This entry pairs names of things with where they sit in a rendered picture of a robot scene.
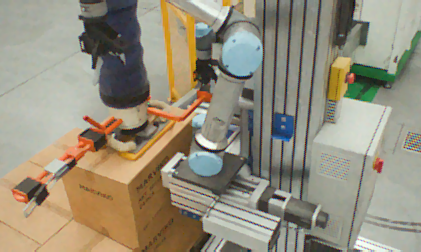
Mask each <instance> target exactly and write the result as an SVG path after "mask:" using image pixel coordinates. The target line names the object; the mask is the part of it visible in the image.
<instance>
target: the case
mask: <svg viewBox="0 0 421 252"><path fill-rule="evenodd" d="M169 107H170V110H171V112H170V114H174V115H176V116H181V115H182V114H183V113H184V112H185V111H186V110H185V109H180V108H177V107H172V106H169ZM197 115H198V114H197V113H196V112H192V114H190V116H188V118H186V119H185V120H184V121H181V122H177V121H176V123H175V124H174V125H173V126H172V127H170V129H168V130H167V132H165V134H163V136H161V138H160V139H158V141H156V142H155V143H154V144H153V145H151V147H150V148H149V149H148V150H147V151H146V152H145V153H144V154H142V156H141V157H139V158H138V159H137V160H136V161H132V160H130V159H126V158H124V157H120V156H118V155H117V152H118V151H117V150H114V149H113V148H110V147H108V146H106V147H105V148H103V149H102V150H98V151H96V150H95V152H90V151H87V152H86V153H85V156H84V157H82V158H81V159H80V160H79V161H77V165H76V166H74V168H72V169H71V170H69V172H68V173H67V174H66V175H64V176H63V177H62V178H61V179H62V181H63V186H64V188H65V193H66V195H67V200H68V202H69V204H70V209H71V211H72V216H73V218H74V221H75V222H79V223H80V224H82V225H85V226H87V227H90V228H92V229H95V230H97V231H99V232H102V233H103V234H106V235H108V236H111V237H113V238H116V239H117V240H121V241H122V242H124V243H127V244H129V245H132V246H133V247H137V248H140V247H141V246H142V245H143V243H145V241H146V240H147V238H149V236H150V235H151V234H152V233H153V231H154V230H155V229H156V227H158V225H159V224H160V222H162V221H163V219H164V218H165V217H166V216H167V214H168V213H169V212H170V211H171V210H172V208H173V207H174V205H173V204H172V202H171V197H170V188H166V187H164V186H163V180H162V175H161V170H162V169H163V168H164V167H165V166H166V165H167V163H168V162H169V161H170V160H171V159H172V158H173V157H174V156H175V155H176V154H177V153H178V152H179V153H181V154H185V157H188V156H189V155H190V146H191V141H192V119H193V118H194V117H195V116H197Z"/></svg>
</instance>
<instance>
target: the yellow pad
mask: <svg viewBox="0 0 421 252"><path fill-rule="evenodd" d="M158 117H159V116H157V117H156V118H155V119H154V120H153V121H152V122H151V123H149V125H152V126H155V127H157V130H156V132H154V133H153V134H151V136H149V138H148V139H147V138H145V137H143V136H138V135H136V136H135V137H134V138H133V139H131V141H132V142H133V143H136V146H137V148H136V150H133V151H130V150H129V151H127V152H120V151H118V152H117V155H118V156H120V157H124V158H126V159H130V160H132V161H136V160H137V159H138V158H139V157H141V156H142V154H144V153H145V152H146V151H147V150H148V149H149V148H150V147H151V145H153V144H154V143H155V142H156V141H158V139H160V138H161V136H163V134H165V132H167V130H168V129H170V127H172V126H173V125H174V124H175V123H176V121H174V120H170V119H167V120H166V121H165V122H163V121H162V120H159V119H158Z"/></svg>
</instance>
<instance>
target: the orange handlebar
mask: <svg viewBox="0 0 421 252"><path fill-rule="evenodd" d="M204 100H206V95H201V97H200V98H199V99H198V100H197V101H196V102H194V103H193V104H192V105H191V106H190V107H189V108H188V109H187V110H186V111H185V112H184V113H183V114H182V115H181V116H176V115H174V114H170V113H167V112H165V111H160V110H157V109H152V108H150V107H148V109H147V113H148V114H153V115H155V116H160V117H163V118H167V119H170V120H174V121H177V122H181V121H184V120H185V119H186V118H188V116H190V114H192V112H193V111H195V109H197V107H199V105H201V103H202V102H204ZM114 119H115V118H114V116H112V117H111V118H109V119H108V120H106V122H105V123H103V124H102V125H103V126H104V127H106V125H108V124H109V123H111V122H112V121H113V120H114ZM122 122H123V120H122V119H121V118H119V119H118V120H117V121H115V123H113V124H112V125H111V126H110V127H108V128H107V129H105V130H104V131H105V133H106V135H108V134H109V133H110V132H112V131H113V129H115V128H116V127H117V126H118V125H120V124H121V123H122ZM83 145H84V143H83V142H82V141H80V142H79V143H78V144H77V145H75V146H72V147H70V148H69V149H68V150H66V151H65V152H64V153H65V154H63V156H62V157H60V158H59V159H58V160H60V161H65V160H66V159H68V161H66V162H65V163H68V162H69V161H70V160H72V159H73V158H74V157H75V158H76V159H77V161H79V160H80V159H81V158H82V157H84V156H85V153H86V152H87V151H88V150H90V148H92V147H91V145H90V144H88V145H86V146H85V147H84V148H82V147H83ZM80 148H82V149H80ZM52 175H54V174H50V175H49V176H48V177H46V178H45V179H43V178H44V177H45V176H47V172H46V171H45V170H43V172H42V173H40V174H39V175H37V176H36V177H35V178H36V179H39V180H41V179H43V181H42V182H43V184H46V182H47V181H48V180H49V179H50V177H52ZM14 198H15V200H16V201H18V202H26V201H27V200H26V199H25V198H24V197H22V196H20V195H18V194H16V193H15V195H14Z"/></svg>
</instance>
